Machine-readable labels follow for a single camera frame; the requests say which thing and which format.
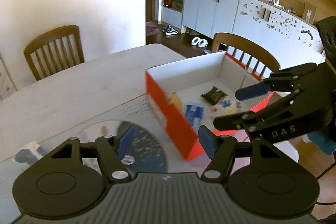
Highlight white grey snack packet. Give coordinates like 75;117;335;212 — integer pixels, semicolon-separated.
14;141;47;165

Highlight white yellow blue packet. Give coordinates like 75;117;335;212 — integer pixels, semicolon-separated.
210;99;243;117

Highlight blue white snack packet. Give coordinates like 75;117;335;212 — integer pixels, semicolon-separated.
185;102;204;132

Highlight black snack packet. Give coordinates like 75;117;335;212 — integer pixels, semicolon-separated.
201;86;227;105

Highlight red white cardboard box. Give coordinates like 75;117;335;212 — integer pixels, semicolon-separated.
145;52;260;161

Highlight right side wooden chair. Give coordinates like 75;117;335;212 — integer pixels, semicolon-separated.
211;32;280;80

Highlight wooden chair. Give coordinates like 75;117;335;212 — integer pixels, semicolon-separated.
23;25;85;81
211;32;280;80

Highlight yellow plush toy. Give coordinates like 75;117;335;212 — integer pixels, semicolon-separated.
165;93;182;111

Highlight white slippers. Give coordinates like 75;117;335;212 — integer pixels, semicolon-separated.
191;37;209;48

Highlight far wooden chair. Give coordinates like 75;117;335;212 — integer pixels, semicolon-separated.
23;25;85;81

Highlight sneakers on floor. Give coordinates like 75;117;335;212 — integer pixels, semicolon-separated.
162;26;178;36

